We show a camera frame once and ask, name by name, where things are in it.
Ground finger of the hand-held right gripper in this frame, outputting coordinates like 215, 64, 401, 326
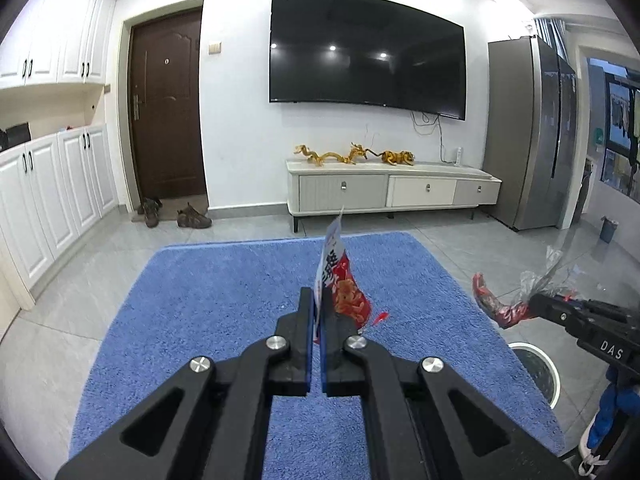
529, 292, 598, 341

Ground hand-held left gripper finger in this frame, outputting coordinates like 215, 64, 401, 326
320, 300, 576, 480
56, 287, 321, 480

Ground red white snack packet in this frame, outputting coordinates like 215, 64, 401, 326
312, 205, 391, 346

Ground white round trash bin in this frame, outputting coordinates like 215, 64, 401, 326
507, 341, 562, 408

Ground red clear plastic wrapper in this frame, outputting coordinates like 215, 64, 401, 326
472, 246, 583, 330

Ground blue blanket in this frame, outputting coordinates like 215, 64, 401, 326
69, 231, 566, 461

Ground white TV cabinet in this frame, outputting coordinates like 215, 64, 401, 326
285, 157, 502, 233

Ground brown shoe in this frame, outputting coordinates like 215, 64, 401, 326
176, 202, 213, 230
137, 196, 163, 228

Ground golden dragon figurine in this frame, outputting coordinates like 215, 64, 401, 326
347, 142, 383, 166
294, 143, 347, 167

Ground brown shoes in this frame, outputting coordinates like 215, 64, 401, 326
131, 194, 208, 222

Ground grey refrigerator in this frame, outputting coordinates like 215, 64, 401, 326
487, 35, 583, 231

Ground brown door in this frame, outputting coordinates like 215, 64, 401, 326
129, 7, 207, 201

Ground white lower cabinets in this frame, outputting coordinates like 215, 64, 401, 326
0, 124, 118, 311

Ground white cabinets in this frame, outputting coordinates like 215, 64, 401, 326
0, 124, 118, 311
0, 0, 118, 91

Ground black bag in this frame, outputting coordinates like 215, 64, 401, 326
0, 122, 32, 153

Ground white upper cabinets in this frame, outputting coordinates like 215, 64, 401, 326
0, 0, 118, 91

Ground wall cables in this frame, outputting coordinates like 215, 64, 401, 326
411, 110, 449, 163

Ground black wall television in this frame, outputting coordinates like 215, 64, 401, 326
269, 0, 467, 121

